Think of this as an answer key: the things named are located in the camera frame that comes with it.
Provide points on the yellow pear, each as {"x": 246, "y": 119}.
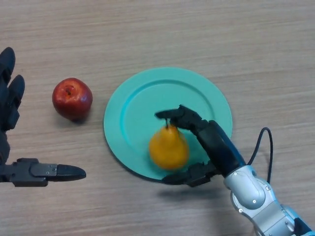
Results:
{"x": 168, "y": 151}

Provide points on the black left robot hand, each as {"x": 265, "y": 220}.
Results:
{"x": 7, "y": 105}

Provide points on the red apple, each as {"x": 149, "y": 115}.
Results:
{"x": 72, "y": 99}

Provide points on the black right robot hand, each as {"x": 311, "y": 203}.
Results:
{"x": 216, "y": 145}

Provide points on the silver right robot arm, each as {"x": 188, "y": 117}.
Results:
{"x": 256, "y": 196}

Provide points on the green round plate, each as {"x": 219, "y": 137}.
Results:
{"x": 137, "y": 98}

